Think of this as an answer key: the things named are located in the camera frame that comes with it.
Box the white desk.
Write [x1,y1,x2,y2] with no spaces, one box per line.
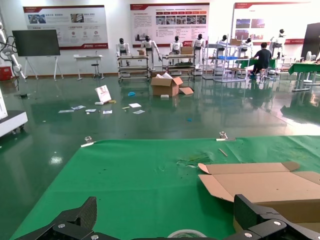
[73,54,104,81]

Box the wall board with dark photos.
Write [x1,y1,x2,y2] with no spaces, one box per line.
[232,1,312,46]

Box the black display on white stand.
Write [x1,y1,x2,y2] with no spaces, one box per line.
[11,29,65,81]

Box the white wheeled machine base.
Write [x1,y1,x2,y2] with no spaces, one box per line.
[0,87,29,138]

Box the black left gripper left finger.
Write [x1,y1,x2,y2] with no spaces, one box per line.
[13,196,106,240]

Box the silver binder clip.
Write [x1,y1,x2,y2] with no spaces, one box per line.
[215,131,237,142]
[80,135,98,148]

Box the large open cardboard box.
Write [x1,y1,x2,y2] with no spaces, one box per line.
[150,71,184,98]

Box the wall board with round icons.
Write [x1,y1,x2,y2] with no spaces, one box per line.
[22,4,109,50]

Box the green table cloth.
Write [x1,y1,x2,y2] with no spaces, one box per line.
[8,134,320,240]

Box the tall metal shelf frame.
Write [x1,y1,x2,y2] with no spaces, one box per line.
[201,39,248,83]

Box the wall board with photo row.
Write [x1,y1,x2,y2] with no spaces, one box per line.
[129,2,210,48]

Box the green covered table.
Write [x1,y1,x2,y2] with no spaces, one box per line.
[234,57,278,70]
[287,62,320,93]

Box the flat cardboard piece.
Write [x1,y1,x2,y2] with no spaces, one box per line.
[178,85,195,95]

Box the chrome legged stool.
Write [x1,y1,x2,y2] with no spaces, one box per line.
[258,67,271,83]

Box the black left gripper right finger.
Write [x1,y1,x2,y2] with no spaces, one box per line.
[224,193,320,240]

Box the clear tape roll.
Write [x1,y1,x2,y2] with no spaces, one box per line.
[166,228,208,240]

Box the open brown cardboard box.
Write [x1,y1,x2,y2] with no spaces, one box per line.
[197,161,320,232]

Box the metal rack cart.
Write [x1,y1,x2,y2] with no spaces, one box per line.
[117,54,151,83]
[161,53,197,77]

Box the seated person in dark shirt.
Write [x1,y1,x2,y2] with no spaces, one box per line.
[249,42,273,80]

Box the tall black panel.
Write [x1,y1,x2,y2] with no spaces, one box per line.
[301,22,320,61]

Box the red box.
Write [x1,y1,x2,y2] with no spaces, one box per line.
[0,66,13,81]

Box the black stool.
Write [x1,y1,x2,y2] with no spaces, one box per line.
[90,63,105,80]

